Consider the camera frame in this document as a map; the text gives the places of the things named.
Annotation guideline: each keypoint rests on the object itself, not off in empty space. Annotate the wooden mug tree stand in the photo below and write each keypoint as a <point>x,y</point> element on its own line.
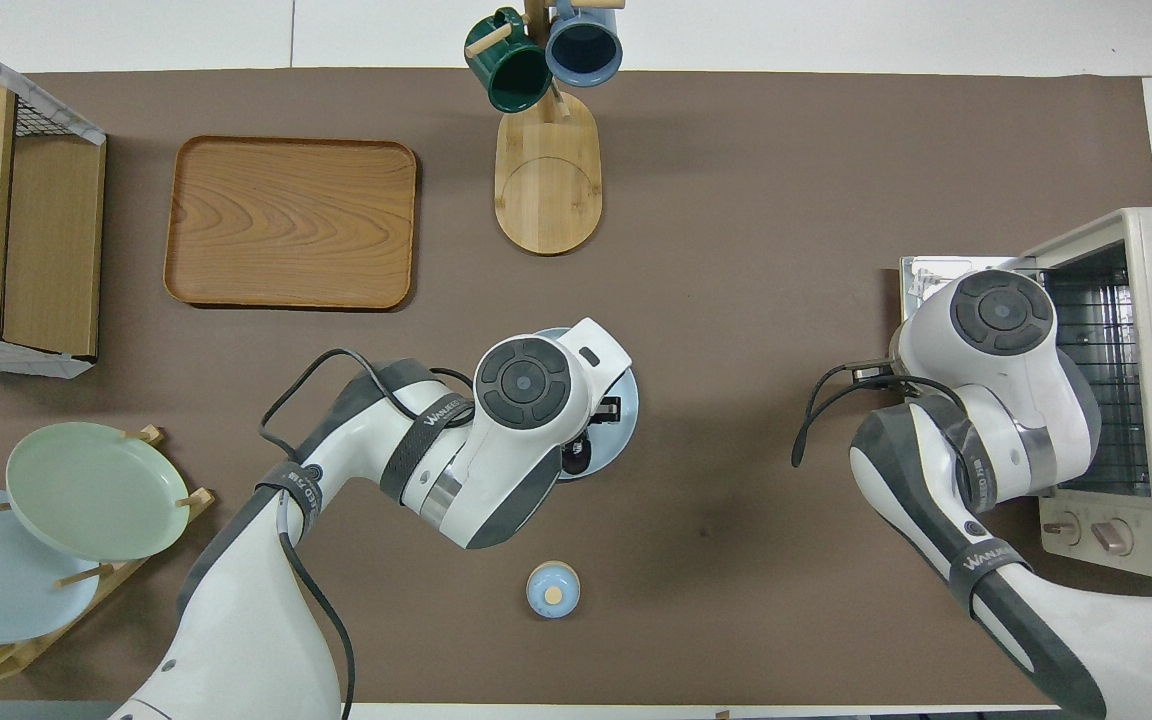
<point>546,200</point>

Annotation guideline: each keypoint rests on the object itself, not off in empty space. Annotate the small blue jar cork lid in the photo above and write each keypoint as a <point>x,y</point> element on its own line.
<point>553,590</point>

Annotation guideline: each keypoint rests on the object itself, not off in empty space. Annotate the blue grey mug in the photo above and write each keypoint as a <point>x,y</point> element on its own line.
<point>584,50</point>

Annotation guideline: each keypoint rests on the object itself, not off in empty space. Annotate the pale green plate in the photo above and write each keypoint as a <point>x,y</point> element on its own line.
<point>96,490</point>

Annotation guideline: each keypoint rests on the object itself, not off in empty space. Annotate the silver oven knob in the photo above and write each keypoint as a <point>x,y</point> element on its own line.
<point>1113,538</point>
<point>1063,528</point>

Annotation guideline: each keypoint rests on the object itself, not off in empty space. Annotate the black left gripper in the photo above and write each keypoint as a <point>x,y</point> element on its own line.
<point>608,409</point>

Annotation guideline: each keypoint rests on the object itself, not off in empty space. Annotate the rectangular wooden tray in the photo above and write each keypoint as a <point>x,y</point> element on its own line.
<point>291,220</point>

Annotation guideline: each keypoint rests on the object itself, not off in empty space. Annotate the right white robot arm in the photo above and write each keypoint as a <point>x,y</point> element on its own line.
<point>1016,420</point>

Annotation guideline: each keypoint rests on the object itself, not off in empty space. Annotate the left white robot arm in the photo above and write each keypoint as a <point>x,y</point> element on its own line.
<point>496,440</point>

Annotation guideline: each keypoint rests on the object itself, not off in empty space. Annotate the dark green mug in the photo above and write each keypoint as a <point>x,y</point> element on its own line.
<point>516,75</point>

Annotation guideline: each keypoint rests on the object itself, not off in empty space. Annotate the brown table mat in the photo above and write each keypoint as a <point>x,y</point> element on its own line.
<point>736,200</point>

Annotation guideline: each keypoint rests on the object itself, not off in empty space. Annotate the wooden plate rack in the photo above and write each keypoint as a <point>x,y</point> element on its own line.
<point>198,498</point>

